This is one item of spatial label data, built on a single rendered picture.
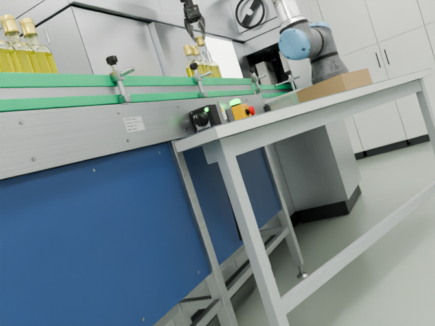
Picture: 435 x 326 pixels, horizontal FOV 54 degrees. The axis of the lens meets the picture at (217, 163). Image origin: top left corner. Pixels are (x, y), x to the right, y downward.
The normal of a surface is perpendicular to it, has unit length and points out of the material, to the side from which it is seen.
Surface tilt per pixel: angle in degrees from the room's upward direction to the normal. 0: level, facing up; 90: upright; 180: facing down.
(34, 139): 90
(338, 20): 90
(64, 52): 90
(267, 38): 90
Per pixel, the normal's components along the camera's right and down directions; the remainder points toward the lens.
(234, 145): 0.65, -0.18
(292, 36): -0.64, 0.37
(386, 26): -0.43, 0.17
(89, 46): 0.85, -0.25
